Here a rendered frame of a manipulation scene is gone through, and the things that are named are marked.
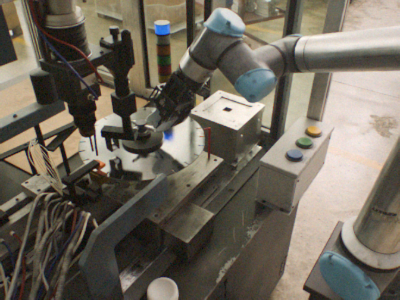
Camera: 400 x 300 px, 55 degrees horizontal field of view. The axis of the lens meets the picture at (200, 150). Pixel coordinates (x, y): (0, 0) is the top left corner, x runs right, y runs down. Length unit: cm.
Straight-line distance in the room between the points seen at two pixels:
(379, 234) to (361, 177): 185
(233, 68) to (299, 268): 135
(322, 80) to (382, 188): 59
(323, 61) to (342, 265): 38
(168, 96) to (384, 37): 44
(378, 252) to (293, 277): 120
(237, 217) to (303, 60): 48
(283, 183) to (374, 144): 186
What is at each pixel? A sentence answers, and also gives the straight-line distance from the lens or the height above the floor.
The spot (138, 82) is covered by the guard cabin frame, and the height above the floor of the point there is 81.
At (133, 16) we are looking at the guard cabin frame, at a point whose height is 108.
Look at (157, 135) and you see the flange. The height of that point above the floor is 96.
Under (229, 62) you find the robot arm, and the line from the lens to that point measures 77.
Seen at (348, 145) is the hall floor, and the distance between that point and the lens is 280.
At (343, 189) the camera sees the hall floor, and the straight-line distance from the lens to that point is 242.
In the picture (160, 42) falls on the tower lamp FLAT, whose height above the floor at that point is 111.
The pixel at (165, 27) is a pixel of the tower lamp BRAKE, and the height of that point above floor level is 115.
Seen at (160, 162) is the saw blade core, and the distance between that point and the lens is 94.
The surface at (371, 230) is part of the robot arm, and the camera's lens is 71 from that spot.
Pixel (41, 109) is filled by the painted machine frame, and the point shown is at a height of 104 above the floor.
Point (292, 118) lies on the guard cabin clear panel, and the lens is 131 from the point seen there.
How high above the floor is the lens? 154
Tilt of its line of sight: 37 degrees down
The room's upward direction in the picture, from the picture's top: straight up
